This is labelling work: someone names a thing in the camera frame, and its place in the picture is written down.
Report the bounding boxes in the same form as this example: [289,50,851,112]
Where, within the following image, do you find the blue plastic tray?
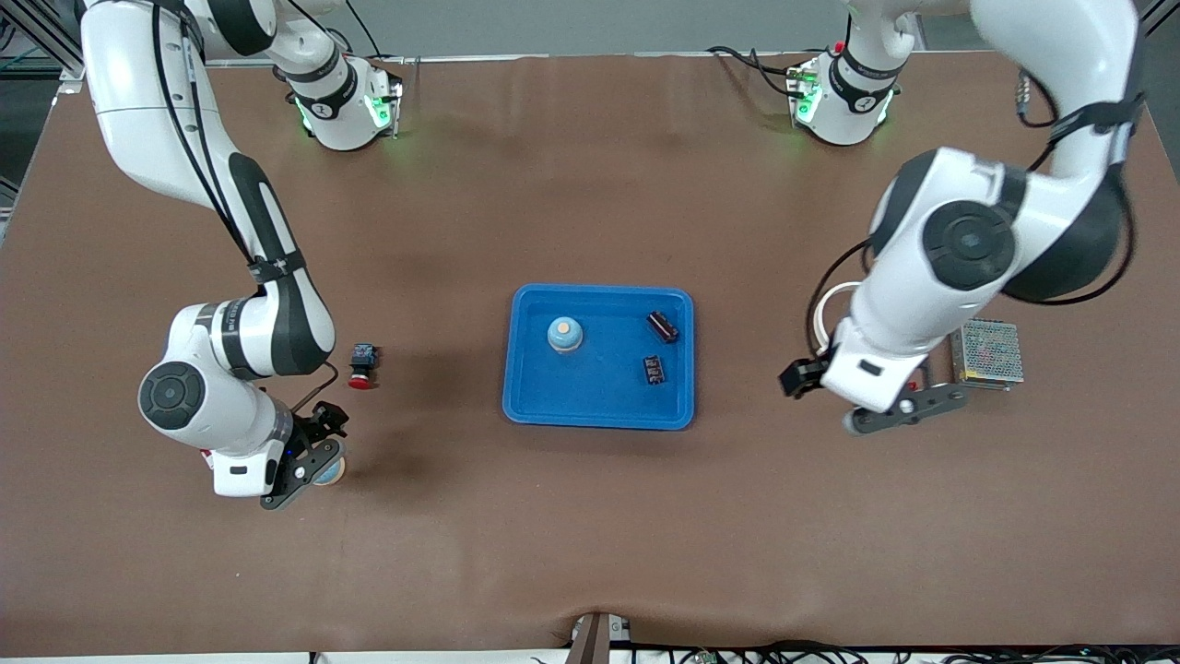
[502,283,695,432]

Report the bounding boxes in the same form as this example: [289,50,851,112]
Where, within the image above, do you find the white curved plastic part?
[807,281,864,357]

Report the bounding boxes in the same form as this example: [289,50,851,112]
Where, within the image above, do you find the metal mesh power supply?
[949,318,1025,392]

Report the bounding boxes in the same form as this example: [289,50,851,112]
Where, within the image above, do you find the brown table mat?
[0,51,1180,658]

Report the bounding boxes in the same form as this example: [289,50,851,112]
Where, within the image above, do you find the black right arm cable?
[150,0,340,418]

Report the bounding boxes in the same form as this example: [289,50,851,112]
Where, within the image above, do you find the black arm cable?
[150,0,340,418]
[807,65,1149,362]

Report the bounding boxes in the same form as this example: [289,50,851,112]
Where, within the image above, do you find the black cables at arm base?
[705,44,805,99]

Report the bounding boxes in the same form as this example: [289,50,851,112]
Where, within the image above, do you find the grey post at table edge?
[567,611,632,664]

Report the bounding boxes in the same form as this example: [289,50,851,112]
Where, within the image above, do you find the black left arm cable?
[807,65,1149,362]

